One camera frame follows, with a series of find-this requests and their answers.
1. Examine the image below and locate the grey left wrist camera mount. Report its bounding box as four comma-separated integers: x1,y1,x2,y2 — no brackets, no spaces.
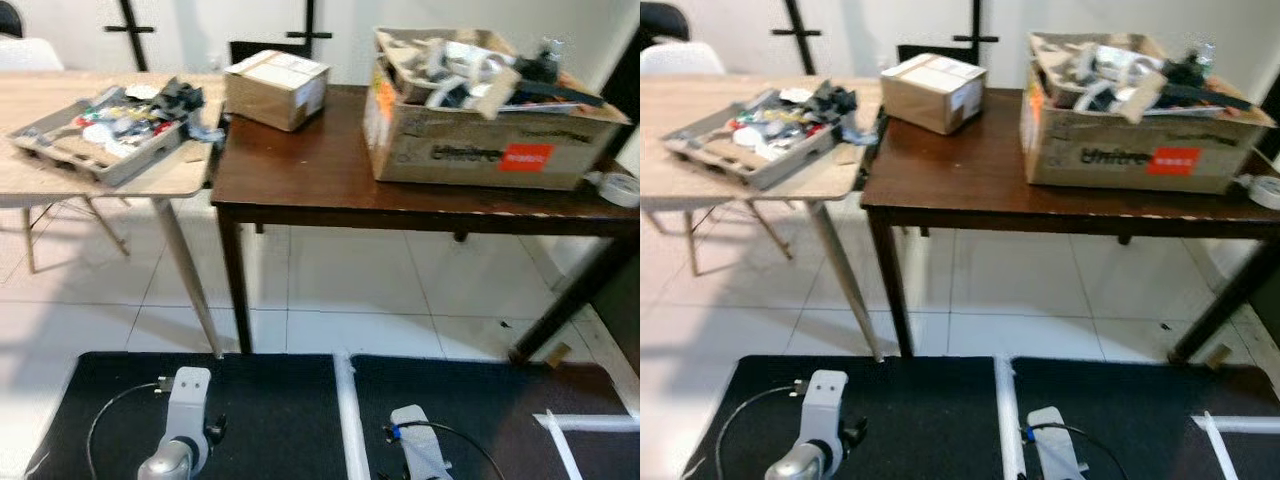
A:
800,370,851,471
163,367,214,473

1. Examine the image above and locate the folded brown cardboard piece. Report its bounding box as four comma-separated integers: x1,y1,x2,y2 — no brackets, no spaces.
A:
1120,72,1166,123
480,68,523,121

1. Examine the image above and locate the white tape roll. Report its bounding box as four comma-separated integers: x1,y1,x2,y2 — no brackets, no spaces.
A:
1240,175,1280,211
585,170,641,209

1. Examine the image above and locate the black flat panel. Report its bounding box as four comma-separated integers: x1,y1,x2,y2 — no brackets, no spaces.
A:
897,44,976,67
230,40,291,69

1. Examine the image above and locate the large printed cardboard box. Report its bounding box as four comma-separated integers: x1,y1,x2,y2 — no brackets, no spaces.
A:
363,27,633,189
1020,32,1276,194

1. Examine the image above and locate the small taped cardboard box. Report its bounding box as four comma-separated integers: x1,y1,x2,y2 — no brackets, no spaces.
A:
223,50,331,133
880,53,989,136

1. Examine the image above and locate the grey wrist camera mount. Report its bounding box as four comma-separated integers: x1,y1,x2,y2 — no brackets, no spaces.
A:
1027,407,1089,480
388,405,453,480
800,370,851,471
163,367,214,473

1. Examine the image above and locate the dark grey crumpled foam piece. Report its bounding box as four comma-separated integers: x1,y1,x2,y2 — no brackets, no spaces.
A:
812,82,859,121
155,78,206,119

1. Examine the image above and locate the light wood table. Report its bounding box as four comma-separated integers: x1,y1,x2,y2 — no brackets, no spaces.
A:
640,75,886,363
0,72,226,359

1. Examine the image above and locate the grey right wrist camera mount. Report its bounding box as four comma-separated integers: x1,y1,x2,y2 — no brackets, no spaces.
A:
1027,407,1089,480
388,405,453,480

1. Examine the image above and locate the black floor mat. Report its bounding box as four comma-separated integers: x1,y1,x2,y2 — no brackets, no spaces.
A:
25,350,346,480
1010,357,1280,480
680,355,1001,480
350,355,641,480

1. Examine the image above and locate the long black foam insert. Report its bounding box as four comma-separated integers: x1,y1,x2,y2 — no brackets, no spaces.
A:
510,45,606,109
1160,50,1251,113

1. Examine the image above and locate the black stand pole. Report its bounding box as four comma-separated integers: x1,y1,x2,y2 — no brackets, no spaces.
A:
770,0,831,76
105,0,156,73
950,0,1001,51
285,0,333,59

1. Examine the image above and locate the dark brown wooden table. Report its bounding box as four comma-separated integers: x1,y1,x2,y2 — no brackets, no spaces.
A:
210,85,641,366
860,88,1280,363

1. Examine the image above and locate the grey pulp packaging insert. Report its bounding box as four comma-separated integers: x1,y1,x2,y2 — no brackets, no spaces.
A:
1030,32,1166,101
375,27,516,101

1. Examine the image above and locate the grey pulp cardboard tray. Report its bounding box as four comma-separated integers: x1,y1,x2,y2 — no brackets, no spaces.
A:
663,82,863,191
8,78,209,189

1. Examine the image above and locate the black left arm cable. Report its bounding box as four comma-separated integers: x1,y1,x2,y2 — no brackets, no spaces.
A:
713,383,803,480
87,380,179,480

